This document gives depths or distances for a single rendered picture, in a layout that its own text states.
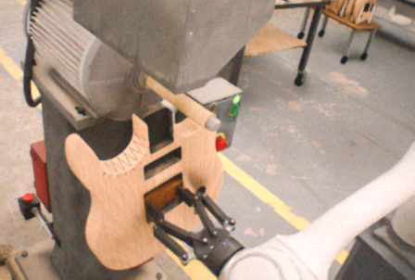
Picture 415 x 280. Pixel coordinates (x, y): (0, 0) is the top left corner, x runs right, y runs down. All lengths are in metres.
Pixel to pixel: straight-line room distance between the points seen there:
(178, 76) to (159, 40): 0.06
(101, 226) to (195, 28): 0.44
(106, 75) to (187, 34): 0.36
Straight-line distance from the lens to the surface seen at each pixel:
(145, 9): 0.56
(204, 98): 1.08
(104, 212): 0.78
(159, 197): 0.85
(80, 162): 0.67
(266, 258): 0.52
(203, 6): 0.51
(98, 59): 0.82
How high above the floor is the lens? 1.65
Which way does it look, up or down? 33 degrees down
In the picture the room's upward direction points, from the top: 11 degrees clockwise
